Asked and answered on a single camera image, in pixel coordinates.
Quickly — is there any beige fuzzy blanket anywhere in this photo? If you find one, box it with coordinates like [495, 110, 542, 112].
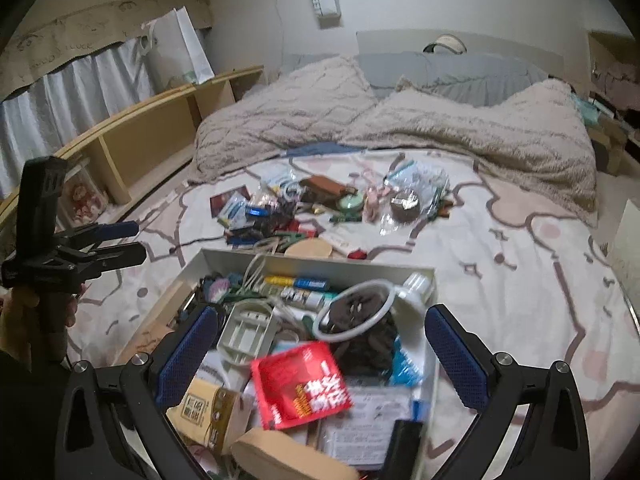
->
[342, 76, 600, 226]

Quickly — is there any yellow blue tube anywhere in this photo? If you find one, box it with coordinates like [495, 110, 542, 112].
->
[263, 274, 332, 292]

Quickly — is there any brown leather case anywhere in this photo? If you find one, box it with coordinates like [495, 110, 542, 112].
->
[301, 175, 352, 197]

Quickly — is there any oval wooden lid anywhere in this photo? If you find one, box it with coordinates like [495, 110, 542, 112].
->
[230, 427, 360, 480]

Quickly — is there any pink strap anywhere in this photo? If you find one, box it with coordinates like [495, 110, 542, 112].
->
[364, 185, 383, 223]

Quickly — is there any small yellow box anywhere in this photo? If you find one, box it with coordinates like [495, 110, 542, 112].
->
[166, 379, 242, 455]

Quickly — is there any crochet piece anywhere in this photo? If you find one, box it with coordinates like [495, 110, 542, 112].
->
[200, 274, 236, 306]

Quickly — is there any white tote bag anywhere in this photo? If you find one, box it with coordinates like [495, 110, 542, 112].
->
[142, 6, 216, 92]

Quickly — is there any round wooden lid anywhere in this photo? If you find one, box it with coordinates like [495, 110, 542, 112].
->
[287, 239, 334, 261]

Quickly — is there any black hair claw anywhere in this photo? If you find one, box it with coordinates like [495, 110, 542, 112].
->
[330, 296, 398, 377]

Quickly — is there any brown ball in plastic bag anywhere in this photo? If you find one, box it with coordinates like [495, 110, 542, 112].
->
[391, 191, 421, 222]

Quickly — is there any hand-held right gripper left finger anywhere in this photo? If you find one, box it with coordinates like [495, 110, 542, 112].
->
[52, 305, 219, 480]

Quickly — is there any wooden shelf unit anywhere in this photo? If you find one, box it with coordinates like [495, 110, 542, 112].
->
[0, 65, 265, 241]

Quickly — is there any grey pillow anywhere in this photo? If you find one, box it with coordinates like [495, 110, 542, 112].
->
[277, 50, 551, 106]

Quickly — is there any person's left hand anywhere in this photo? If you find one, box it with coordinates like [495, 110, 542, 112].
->
[0, 284, 83, 363]

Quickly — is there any pink clothes pile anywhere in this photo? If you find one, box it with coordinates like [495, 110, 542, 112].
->
[590, 57, 640, 106]

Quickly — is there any beige printed valance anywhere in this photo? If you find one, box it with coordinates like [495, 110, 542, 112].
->
[0, 0, 213, 103]

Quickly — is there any beige fuzzy pillow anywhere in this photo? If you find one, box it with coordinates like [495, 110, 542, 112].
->
[187, 55, 378, 183]

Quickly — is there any grey headboard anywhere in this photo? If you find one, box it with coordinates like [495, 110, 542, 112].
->
[356, 29, 558, 83]

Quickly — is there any white storage box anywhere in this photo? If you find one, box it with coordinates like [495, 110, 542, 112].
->
[114, 248, 442, 480]
[607, 199, 640, 286]

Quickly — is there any black flat case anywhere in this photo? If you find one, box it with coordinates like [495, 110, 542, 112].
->
[382, 419, 426, 480]

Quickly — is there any grey curtain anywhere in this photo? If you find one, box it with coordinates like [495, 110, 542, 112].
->
[0, 35, 156, 201]

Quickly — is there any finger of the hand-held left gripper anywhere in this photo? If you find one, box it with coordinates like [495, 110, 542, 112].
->
[80, 242, 147, 273]
[62, 221, 140, 247]

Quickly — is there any white bottle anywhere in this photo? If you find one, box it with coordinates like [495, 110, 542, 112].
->
[397, 272, 433, 302]

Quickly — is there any clear box of plush dolls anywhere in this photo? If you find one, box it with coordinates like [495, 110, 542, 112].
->
[57, 157, 108, 231]

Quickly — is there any person's left forearm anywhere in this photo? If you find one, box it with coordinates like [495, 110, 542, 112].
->
[0, 347, 71, 480]

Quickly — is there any white helmet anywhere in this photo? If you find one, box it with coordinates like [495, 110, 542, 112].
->
[422, 33, 468, 55]

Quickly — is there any red box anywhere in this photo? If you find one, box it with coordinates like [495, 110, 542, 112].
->
[209, 187, 252, 219]

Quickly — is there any blue white tissue packet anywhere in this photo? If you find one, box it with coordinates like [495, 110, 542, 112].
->
[217, 199, 253, 227]

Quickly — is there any red packet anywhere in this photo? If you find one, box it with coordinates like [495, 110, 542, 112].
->
[250, 341, 354, 432]

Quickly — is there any white soap dish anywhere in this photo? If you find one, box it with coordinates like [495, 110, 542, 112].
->
[216, 300, 279, 364]

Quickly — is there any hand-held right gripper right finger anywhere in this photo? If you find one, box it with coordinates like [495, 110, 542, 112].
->
[425, 304, 591, 480]

